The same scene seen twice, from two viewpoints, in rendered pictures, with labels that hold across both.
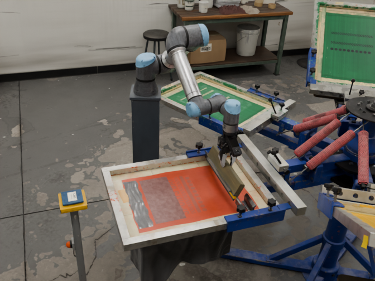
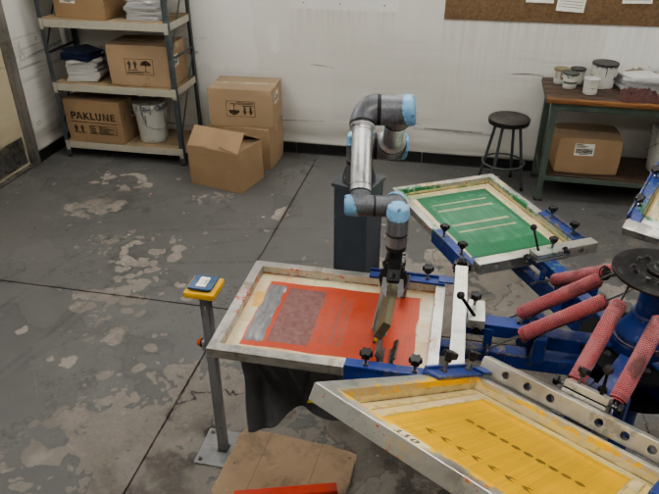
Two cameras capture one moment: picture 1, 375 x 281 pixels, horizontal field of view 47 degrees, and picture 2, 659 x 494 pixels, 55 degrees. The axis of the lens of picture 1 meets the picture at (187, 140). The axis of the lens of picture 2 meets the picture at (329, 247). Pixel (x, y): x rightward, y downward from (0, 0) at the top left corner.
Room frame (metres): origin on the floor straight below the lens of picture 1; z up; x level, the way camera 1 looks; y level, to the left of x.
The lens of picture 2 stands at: (0.10, -1.02, 2.41)
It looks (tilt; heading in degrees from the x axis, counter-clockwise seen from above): 31 degrees down; 32
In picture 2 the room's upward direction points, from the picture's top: straight up
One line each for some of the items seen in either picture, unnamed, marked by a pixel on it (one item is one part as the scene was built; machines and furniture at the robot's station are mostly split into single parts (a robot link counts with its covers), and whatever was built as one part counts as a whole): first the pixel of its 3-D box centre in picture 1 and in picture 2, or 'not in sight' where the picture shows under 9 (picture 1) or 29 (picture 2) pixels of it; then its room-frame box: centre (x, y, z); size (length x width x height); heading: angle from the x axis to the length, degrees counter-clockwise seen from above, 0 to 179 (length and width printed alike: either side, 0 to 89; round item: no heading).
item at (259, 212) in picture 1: (254, 217); (389, 374); (1.54, -0.34, 0.98); 0.30 x 0.05 x 0.07; 111
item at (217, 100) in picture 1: (217, 103); (391, 206); (1.89, -0.14, 1.39); 0.11 x 0.11 x 0.08; 29
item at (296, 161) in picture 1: (285, 166); (490, 325); (1.92, -0.54, 1.02); 0.17 x 0.06 x 0.05; 111
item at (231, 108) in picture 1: (231, 111); (397, 219); (1.81, -0.20, 1.39); 0.09 x 0.08 x 0.11; 29
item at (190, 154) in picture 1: (211, 154); (406, 281); (2.06, -0.14, 0.98); 0.30 x 0.05 x 0.07; 111
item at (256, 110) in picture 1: (234, 97); (499, 215); (2.66, -0.30, 1.05); 1.08 x 0.61 x 0.23; 51
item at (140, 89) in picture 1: (145, 83); (359, 169); (2.38, 0.27, 1.25); 0.15 x 0.15 x 0.10
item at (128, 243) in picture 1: (187, 191); (334, 316); (1.72, -0.02, 0.97); 0.79 x 0.58 x 0.04; 111
